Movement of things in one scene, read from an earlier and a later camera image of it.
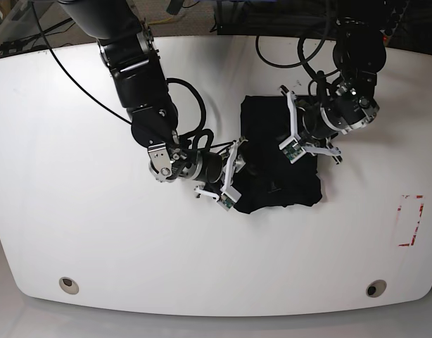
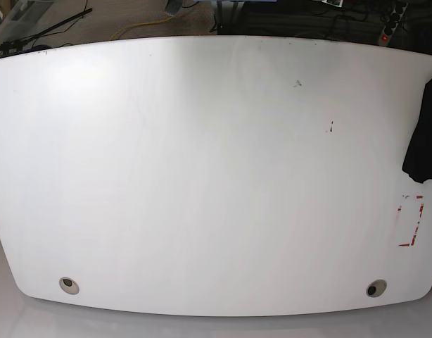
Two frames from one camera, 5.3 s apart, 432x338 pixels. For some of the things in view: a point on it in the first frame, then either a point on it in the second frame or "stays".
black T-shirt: (269, 179) → (423, 160)
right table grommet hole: (376, 288) stays
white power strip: (395, 19) stays
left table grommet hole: (69, 285) stays
